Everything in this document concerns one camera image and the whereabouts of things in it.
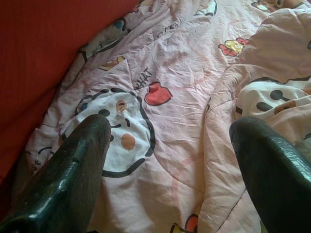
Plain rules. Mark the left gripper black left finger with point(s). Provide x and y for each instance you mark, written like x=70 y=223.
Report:
x=65 y=179

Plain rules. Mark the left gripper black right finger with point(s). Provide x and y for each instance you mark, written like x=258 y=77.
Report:
x=274 y=179

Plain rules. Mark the pink cartoon print blanket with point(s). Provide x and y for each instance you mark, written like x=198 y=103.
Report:
x=189 y=85

